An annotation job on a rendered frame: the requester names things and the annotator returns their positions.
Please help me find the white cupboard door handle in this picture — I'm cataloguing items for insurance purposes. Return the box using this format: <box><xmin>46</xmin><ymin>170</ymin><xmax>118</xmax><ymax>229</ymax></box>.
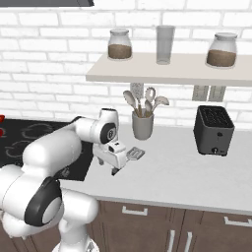
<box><xmin>183</xmin><ymin>230</ymin><xmax>194</xmax><ymax>252</ymax></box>
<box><xmin>166</xmin><ymin>229</ymin><xmax>176</xmax><ymax>252</ymax></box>

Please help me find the dark grey range hood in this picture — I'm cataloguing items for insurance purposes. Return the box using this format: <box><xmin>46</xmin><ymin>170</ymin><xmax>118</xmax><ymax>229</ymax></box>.
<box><xmin>0</xmin><ymin>0</ymin><xmax>95</xmax><ymax>8</ymax></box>

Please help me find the small pale spoon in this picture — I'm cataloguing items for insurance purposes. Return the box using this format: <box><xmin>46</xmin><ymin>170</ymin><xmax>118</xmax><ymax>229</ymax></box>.
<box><xmin>144</xmin><ymin>99</ymin><xmax>154</xmax><ymax>117</ymax></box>

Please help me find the grey slotted spatula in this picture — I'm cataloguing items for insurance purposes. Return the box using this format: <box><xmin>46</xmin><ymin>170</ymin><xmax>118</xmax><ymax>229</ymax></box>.
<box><xmin>125</xmin><ymin>146</ymin><xmax>147</xmax><ymax>162</ymax></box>

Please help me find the pale ladle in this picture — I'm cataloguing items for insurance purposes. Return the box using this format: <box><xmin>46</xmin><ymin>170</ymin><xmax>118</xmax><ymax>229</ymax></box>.
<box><xmin>151</xmin><ymin>95</ymin><xmax>170</xmax><ymax>116</ymax></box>

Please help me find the white drawer handle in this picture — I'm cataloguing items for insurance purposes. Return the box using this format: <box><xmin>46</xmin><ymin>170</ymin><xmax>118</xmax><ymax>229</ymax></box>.
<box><xmin>121</xmin><ymin>205</ymin><xmax>149</xmax><ymax>218</ymax></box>
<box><xmin>223</xmin><ymin>216</ymin><xmax>252</xmax><ymax>228</ymax></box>

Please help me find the red pot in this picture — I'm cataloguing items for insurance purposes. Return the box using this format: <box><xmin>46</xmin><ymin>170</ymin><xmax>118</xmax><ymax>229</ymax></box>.
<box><xmin>0</xmin><ymin>113</ymin><xmax>6</xmax><ymax>138</ymax></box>

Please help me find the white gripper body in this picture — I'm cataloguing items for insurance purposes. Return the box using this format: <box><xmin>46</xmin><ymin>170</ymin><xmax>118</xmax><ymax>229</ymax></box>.
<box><xmin>92</xmin><ymin>143</ymin><xmax>128</xmax><ymax>170</ymax></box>

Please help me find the pale slotted spoon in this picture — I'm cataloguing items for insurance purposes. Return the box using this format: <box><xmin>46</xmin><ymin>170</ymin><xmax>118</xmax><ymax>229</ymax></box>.
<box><xmin>144</xmin><ymin>86</ymin><xmax>158</xmax><ymax>114</ymax></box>

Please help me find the pale wooden-handled spoon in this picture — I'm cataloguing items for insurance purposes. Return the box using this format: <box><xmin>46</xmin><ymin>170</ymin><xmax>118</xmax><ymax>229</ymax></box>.
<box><xmin>122</xmin><ymin>90</ymin><xmax>140</xmax><ymax>118</ymax></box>

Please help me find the grey utensil pot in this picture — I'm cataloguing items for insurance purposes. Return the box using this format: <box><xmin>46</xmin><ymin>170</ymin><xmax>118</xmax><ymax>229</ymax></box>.
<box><xmin>131</xmin><ymin>110</ymin><xmax>156</xmax><ymax>142</ymax></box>

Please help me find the brown cupboard door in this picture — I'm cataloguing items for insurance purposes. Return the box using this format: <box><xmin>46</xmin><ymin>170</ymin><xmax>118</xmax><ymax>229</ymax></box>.
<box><xmin>94</xmin><ymin>222</ymin><xmax>180</xmax><ymax>252</ymax></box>
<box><xmin>178</xmin><ymin>227</ymin><xmax>252</xmax><ymax>252</ymax></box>

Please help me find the pale wall shelf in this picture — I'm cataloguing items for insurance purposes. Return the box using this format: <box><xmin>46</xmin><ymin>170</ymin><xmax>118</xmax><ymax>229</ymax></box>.
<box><xmin>85</xmin><ymin>51</ymin><xmax>252</xmax><ymax>88</ymax></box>

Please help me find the brown drawer front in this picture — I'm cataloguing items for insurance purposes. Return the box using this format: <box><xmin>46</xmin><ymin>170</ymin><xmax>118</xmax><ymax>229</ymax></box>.
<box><xmin>181</xmin><ymin>208</ymin><xmax>252</xmax><ymax>236</ymax></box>
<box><xmin>97</xmin><ymin>200</ymin><xmax>178</xmax><ymax>231</ymax></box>

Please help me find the dark grey toaster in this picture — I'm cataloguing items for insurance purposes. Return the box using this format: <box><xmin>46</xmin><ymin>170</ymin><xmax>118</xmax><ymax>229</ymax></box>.
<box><xmin>192</xmin><ymin>104</ymin><xmax>236</xmax><ymax>158</ymax></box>

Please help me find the glass jar with brown filling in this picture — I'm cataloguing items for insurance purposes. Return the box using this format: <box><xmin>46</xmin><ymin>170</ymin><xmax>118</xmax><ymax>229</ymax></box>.
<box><xmin>205</xmin><ymin>31</ymin><xmax>238</xmax><ymax>70</ymax></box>
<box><xmin>106</xmin><ymin>28</ymin><xmax>134</xmax><ymax>61</ymax></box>

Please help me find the tall empty glass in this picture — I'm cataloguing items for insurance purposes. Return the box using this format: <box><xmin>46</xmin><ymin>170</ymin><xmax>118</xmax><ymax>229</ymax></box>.
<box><xmin>155</xmin><ymin>25</ymin><xmax>176</xmax><ymax>66</ymax></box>

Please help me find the black hob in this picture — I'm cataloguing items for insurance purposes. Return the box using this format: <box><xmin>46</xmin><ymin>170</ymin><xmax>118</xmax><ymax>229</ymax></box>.
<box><xmin>0</xmin><ymin>115</ymin><xmax>96</xmax><ymax>182</ymax></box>

